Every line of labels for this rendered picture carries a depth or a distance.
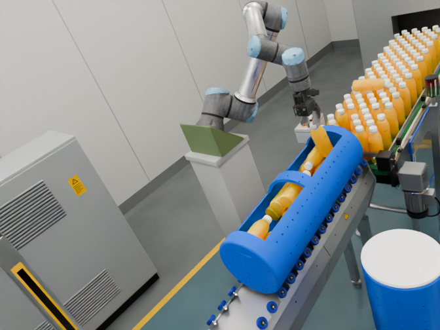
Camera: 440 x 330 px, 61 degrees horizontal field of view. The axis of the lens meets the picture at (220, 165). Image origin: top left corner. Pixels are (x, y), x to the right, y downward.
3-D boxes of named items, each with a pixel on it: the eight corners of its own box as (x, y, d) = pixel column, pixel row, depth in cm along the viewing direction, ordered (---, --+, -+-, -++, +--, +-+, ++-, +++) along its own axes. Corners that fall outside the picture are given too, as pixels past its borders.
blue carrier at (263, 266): (227, 278, 166) (211, 233, 150) (313, 164, 216) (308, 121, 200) (284, 304, 149) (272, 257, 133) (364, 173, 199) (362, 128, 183)
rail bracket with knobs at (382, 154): (374, 172, 202) (371, 156, 197) (378, 164, 206) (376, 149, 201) (393, 174, 196) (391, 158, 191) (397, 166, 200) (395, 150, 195)
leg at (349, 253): (350, 284, 256) (332, 215, 226) (353, 277, 259) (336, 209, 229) (359, 287, 252) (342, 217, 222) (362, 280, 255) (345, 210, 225)
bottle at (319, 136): (317, 155, 191) (304, 130, 179) (324, 145, 193) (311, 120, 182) (329, 158, 186) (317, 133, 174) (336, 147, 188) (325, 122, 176)
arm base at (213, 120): (188, 125, 243) (192, 110, 243) (207, 131, 258) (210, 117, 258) (211, 128, 231) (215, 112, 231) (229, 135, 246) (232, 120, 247)
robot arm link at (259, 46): (245, -8, 213) (253, 36, 160) (265, -1, 215) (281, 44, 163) (238, 12, 220) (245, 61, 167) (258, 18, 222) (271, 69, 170)
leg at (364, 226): (371, 290, 246) (355, 219, 216) (374, 283, 250) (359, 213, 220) (380, 293, 243) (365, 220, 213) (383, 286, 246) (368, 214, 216)
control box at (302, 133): (298, 143, 236) (293, 128, 231) (311, 126, 247) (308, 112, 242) (312, 143, 229) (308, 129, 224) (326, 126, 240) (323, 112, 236)
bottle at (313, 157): (334, 145, 197) (319, 166, 187) (325, 152, 203) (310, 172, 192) (324, 136, 198) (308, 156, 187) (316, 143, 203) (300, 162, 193)
